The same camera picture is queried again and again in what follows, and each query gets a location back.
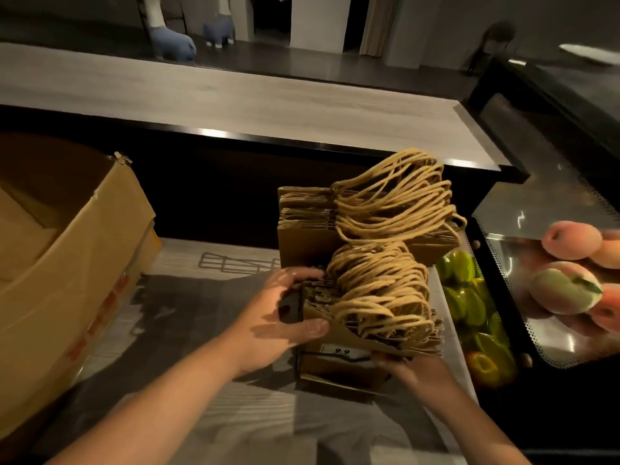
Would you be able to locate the person's right hand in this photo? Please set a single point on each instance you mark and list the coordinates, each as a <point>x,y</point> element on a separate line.
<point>421,377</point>

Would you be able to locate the person's left hand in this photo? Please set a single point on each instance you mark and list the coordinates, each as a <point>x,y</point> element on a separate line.
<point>264,329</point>

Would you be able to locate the person's left thumb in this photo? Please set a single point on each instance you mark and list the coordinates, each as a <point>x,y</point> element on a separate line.
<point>310,329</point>

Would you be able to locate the person's right fingers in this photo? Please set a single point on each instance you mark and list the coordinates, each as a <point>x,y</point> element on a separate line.
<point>390,367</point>

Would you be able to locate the stack of labelled paper bags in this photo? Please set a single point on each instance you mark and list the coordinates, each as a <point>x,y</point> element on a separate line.
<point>378,300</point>

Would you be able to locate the person's right forearm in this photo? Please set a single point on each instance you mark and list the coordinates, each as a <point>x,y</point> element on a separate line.
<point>472,426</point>

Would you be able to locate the person's left forearm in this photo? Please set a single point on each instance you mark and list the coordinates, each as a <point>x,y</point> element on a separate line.
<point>160,406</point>

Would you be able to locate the black bag stand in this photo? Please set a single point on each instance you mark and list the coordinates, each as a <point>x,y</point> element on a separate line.
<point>290,307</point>

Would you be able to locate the pile of green peppers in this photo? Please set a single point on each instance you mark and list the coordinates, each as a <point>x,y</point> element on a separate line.
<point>472,305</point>

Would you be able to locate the stack of plain paper bags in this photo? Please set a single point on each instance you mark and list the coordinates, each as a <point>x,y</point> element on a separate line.
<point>397,198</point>

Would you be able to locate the perforated metal tray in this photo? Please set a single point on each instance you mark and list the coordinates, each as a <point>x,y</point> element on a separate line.
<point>547,343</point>

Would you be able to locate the pink peach with leaf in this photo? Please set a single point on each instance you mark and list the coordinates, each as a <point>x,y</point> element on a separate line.
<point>562,288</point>

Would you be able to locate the dark counter with wood top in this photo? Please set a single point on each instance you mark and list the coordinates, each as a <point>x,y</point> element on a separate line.
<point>242,101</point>

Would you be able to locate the black glass display case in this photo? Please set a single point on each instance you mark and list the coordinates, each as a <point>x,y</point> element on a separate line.
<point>547,179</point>

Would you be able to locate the large cardboard box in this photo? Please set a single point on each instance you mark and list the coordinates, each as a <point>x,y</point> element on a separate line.
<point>68,285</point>

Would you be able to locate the white pillar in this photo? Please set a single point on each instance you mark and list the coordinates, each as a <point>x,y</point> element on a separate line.
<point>319,21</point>

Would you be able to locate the beige curtain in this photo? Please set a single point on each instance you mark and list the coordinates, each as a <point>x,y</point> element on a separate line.
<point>379,24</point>

